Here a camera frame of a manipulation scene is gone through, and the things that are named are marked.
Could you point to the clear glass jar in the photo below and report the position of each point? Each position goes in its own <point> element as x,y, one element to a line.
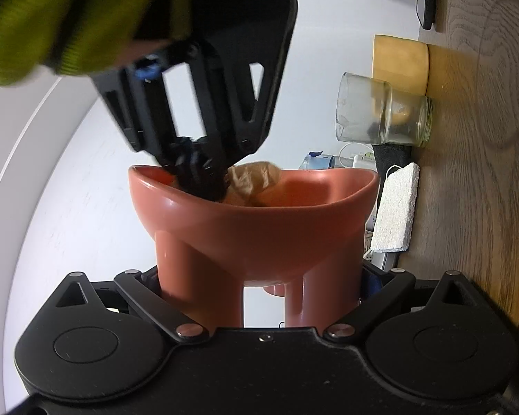
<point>370,111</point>

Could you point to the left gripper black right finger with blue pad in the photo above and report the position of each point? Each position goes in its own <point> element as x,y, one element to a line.
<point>383,295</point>

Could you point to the white sponge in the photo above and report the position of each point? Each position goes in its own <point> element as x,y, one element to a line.
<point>393,225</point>

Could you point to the coral footed ceramic bowl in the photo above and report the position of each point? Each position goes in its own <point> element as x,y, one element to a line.
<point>306,235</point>

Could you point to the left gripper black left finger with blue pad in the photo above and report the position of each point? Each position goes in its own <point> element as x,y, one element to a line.
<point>142,292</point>

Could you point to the blue water bottle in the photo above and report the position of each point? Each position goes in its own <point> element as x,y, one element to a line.
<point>317,160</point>

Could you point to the yellow round container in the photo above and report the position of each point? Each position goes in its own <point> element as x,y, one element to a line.
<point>401,62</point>

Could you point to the yellow-green sleeved forearm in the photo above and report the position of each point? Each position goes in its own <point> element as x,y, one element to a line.
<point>81,37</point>

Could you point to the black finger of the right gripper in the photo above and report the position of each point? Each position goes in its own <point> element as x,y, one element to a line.
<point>211,176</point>
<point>186,168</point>

